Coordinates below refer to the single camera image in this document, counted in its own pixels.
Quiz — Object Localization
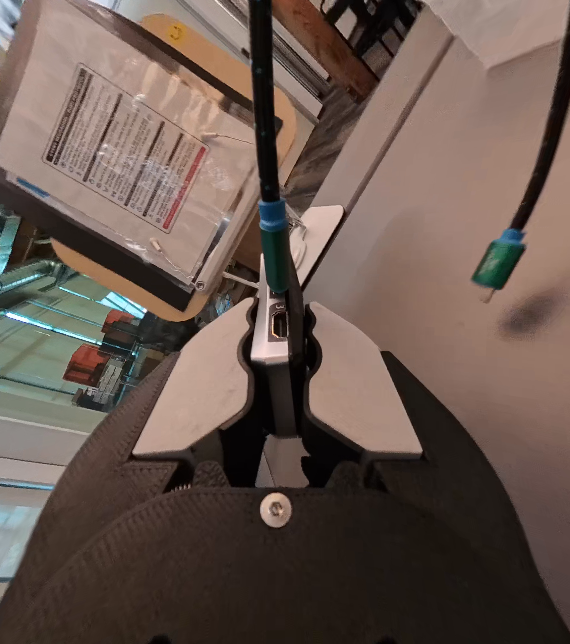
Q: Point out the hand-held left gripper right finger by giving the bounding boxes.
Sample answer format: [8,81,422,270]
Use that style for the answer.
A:
[304,301,424,461]

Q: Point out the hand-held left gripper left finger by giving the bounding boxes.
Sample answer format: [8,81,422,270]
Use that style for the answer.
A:
[133,298,259,461]

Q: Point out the silver hdmi switch box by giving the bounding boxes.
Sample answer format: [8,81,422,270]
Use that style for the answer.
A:
[250,252,306,438]

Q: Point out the black hdmi cable green plugs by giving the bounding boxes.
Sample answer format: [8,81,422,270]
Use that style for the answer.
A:
[247,0,570,305]

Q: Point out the white sign stand base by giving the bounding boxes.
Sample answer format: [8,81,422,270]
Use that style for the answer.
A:
[285,204,346,292]

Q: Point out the instruction sign on wooden board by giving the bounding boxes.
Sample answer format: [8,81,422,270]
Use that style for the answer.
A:
[0,0,298,323]

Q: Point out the wire storage shelf rack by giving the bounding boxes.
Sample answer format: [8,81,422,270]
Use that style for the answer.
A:
[61,307,166,414]

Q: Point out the silver ventilation duct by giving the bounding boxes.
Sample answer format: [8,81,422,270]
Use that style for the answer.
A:
[0,258,80,313]

